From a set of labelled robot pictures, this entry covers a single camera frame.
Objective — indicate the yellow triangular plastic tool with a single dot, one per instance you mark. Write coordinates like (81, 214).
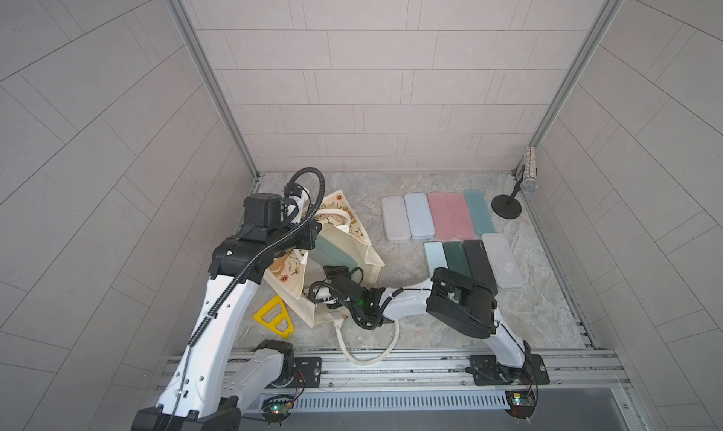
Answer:
(275, 317)

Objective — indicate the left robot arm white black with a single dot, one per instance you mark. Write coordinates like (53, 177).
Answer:
(194, 399)

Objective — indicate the floral canvas tote bag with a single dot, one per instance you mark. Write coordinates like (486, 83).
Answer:
(343, 241)

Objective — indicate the pale mint pencil case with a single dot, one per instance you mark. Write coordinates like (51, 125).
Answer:
(419, 216)

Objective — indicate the teal translucent case half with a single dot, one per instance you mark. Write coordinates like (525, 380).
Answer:
(326, 253)

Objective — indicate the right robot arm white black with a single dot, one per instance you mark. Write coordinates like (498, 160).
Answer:
(464, 304)

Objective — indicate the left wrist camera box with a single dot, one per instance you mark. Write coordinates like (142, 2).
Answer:
(263, 210)

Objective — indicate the teal translucent pencil case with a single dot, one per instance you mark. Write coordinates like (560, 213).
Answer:
(479, 211)

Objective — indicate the glitter microphone on stand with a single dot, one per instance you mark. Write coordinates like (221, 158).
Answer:
(526, 181)

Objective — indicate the left circuit board with wires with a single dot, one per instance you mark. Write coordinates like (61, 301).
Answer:
(278, 408)

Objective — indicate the aluminium mounting rail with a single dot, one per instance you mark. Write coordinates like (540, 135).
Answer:
(329, 371)

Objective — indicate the dark grey pencil case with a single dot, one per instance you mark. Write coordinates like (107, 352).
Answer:
(479, 265)

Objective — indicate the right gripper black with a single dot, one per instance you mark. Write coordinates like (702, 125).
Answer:
(334, 270)

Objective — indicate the right circuit board with wires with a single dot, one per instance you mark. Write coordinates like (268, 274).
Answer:
(521, 404)

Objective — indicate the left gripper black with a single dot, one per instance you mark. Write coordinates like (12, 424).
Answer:
(308, 233)

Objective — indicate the white glossy tin pencil case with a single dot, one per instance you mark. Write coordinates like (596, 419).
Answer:
(395, 219)

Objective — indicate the dark green pencil case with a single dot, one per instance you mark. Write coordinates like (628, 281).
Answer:
(456, 258)

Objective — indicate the pale mint case lid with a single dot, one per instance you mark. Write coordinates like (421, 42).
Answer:
(435, 257)

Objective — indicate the circuit board with wires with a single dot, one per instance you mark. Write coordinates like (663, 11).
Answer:
(278, 408)
(521, 404)

